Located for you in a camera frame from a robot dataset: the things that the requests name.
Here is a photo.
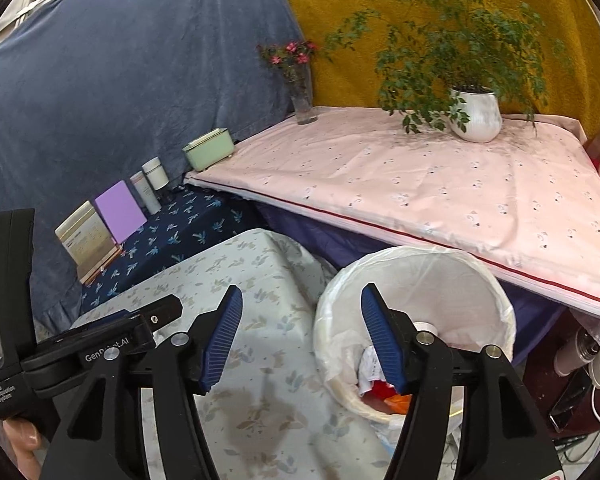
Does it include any tall white bottle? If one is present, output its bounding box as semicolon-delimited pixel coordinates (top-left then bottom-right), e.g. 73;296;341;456
129;171;162;215

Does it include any light floral tablecloth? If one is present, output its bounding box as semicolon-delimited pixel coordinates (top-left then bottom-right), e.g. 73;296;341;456
70;227;461;480

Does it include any bin with white liner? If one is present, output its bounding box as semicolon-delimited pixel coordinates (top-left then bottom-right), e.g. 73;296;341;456
312;245;518;443

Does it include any glass vase with pink flowers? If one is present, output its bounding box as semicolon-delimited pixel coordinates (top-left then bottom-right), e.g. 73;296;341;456
256;40;321;126

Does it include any white jar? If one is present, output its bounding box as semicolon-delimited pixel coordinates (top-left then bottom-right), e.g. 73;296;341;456
141;156;171;192

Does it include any blue-grey backdrop cloth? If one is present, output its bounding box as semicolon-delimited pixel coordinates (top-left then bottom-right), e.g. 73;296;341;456
0;0;313;331

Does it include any white paper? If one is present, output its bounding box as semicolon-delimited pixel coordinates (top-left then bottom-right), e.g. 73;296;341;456
357;347;390;386

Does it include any black phone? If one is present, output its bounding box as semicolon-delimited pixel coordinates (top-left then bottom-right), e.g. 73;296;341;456
550;370;594;432

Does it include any white cylindrical appliance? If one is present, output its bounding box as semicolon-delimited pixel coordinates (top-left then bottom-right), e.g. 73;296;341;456
552;332;600;379

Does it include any green plant in white pot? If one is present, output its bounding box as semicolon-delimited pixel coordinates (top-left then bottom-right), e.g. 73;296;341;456
322;0;576;144

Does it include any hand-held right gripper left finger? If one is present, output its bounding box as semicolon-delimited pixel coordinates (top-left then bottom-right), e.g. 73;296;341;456
40;284;244;480

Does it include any orange snack bag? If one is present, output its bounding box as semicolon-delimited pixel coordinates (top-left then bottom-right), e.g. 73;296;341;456
385;393;414;414

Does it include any dark blue printed cloth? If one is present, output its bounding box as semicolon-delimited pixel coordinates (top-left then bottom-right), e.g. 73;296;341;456
80;185;262;317

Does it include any red and white paper carton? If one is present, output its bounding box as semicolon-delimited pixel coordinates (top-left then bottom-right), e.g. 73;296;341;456
367;381;397;402

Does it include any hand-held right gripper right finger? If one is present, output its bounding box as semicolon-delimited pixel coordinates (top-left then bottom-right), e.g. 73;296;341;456
360;282;568;480

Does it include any pink printed cloth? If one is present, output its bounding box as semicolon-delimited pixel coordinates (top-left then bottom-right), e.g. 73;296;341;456
182;105;600;322

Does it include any purple card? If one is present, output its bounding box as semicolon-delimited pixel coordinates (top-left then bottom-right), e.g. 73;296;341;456
94;180;148;245

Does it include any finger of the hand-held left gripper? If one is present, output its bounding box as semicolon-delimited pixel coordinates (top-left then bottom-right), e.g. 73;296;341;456
37;294;183;346

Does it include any person's left hand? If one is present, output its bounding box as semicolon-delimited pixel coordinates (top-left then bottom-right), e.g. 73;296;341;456
2;416;52;480

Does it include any pale green box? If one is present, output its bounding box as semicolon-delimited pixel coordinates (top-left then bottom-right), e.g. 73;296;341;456
181;128;236;172

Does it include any yellow backdrop cloth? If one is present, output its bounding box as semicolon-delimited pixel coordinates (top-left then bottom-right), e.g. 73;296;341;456
270;0;600;137

